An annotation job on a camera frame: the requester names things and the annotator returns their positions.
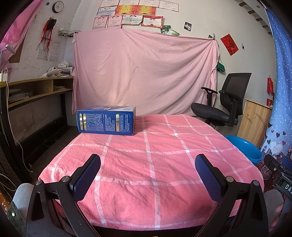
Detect framed wall certificates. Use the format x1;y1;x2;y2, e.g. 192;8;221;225
93;0;179;30

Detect blue cardboard box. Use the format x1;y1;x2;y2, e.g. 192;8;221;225
76;106;136;136

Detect white charging cable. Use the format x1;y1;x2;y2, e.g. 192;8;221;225
0;68;34;194

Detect wooden wall shelf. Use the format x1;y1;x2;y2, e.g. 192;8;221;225
1;76;74;111

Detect blue plastic basin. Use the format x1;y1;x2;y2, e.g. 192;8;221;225
225;135;263;165

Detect pink checked tablecloth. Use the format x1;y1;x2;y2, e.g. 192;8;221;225
40;114;264;231

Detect wooden cabinet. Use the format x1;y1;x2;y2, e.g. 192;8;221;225
237;99;272;148

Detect wall clock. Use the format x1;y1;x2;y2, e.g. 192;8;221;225
52;1;64;14

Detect blue patterned curtain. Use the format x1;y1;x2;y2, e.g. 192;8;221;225
260;7;292;180

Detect right hand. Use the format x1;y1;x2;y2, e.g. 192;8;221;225
268;201;285;233

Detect pink side curtain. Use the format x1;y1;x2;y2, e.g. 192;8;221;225
1;0;43;70

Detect red paper wall decoration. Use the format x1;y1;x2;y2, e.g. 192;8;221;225
220;34;239;56

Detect black office chair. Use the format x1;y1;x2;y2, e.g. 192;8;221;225
191;73;252;127

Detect red hanging tassel ornament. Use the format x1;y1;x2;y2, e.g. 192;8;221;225
38;18;57;52

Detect pink hanging sheet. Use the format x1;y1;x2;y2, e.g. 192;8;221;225
72;27;219;116

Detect stack of papers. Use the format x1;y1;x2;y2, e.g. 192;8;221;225
42;63;74;77

